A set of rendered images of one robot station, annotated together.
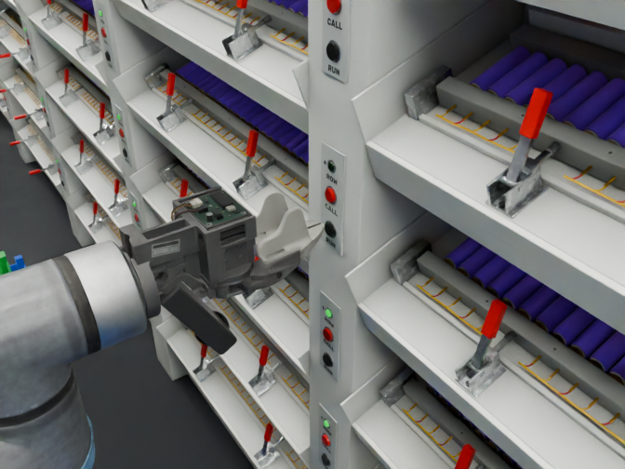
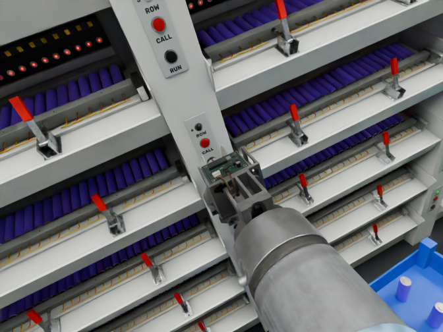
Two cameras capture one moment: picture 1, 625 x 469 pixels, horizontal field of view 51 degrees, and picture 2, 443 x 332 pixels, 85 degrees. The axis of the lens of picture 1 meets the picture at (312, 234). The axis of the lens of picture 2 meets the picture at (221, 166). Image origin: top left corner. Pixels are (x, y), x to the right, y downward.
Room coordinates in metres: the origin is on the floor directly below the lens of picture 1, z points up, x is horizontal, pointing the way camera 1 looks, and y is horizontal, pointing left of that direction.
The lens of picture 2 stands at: (0.41, 0.33, 1.06)
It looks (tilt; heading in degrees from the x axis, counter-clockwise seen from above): 35 degrees down; 295
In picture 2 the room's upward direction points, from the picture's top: 20 degrees counter-clockwise
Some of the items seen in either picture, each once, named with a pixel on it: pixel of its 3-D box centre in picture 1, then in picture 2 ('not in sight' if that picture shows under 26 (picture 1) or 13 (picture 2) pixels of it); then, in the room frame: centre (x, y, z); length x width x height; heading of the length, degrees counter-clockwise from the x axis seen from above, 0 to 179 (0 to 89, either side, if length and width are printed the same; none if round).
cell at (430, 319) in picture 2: not in sight; (437, 315); (0.24, 0.10, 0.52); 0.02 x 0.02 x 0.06
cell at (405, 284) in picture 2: not in sight; (403, 289); (0.27, 0.06, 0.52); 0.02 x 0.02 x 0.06
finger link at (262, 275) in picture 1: (258, 267); not in sight; (0.52, 0.05, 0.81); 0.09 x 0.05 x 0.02; 124
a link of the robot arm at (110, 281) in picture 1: (107, 290); (275, 251); (0.46, 0.18, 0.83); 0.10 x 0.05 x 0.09; 34
